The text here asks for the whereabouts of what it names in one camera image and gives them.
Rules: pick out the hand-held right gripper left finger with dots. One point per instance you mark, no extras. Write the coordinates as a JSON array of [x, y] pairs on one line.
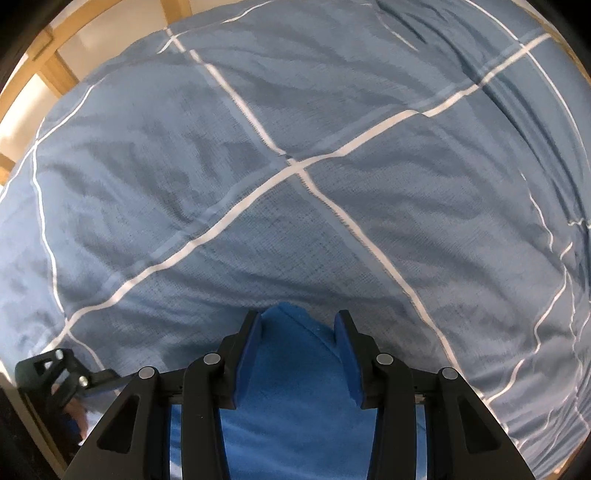
[[244, 369]]

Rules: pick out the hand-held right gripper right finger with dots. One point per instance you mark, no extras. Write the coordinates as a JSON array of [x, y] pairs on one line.
[[353, 369]]

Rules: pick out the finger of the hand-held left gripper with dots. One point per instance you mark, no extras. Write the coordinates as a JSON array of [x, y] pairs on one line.
[[69, 364]]

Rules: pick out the blue pants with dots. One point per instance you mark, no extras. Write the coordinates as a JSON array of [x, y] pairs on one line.
[[295, 392]]

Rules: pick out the blue checked duvet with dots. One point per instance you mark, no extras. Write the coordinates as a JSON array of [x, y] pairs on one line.
[[323, 115]]

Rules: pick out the wooden bed frame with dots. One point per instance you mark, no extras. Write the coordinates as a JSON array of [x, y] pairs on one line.
[[57, 74]]

